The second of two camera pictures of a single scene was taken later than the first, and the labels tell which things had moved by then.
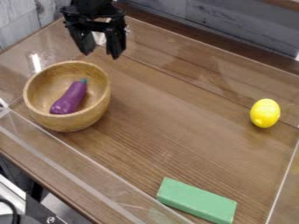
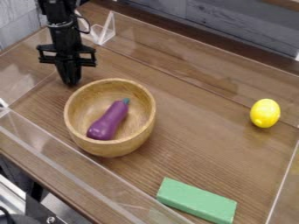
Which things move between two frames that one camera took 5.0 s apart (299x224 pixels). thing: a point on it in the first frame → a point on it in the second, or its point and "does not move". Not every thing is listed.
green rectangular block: [197, 200] does not move
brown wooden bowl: [46, 85] → [86, 105]
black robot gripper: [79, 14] → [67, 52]
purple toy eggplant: [72, 100] → [103, 128]
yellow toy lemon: [266, 113] does not move
